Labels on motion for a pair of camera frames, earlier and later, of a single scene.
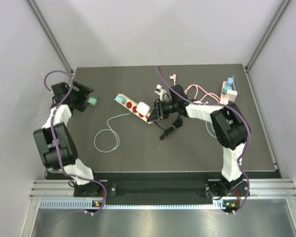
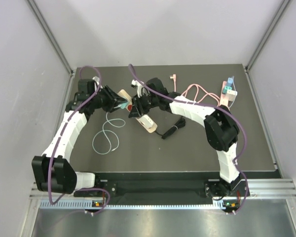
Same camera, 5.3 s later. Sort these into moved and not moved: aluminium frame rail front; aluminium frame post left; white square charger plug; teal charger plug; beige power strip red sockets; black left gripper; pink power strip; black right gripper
Moved: beige power strip red sockets; white square charger plug; black left gripper; black right gripper; teal charger plug
Not moved: aluminium frame rail front; aluminium frame post left; pink power strip
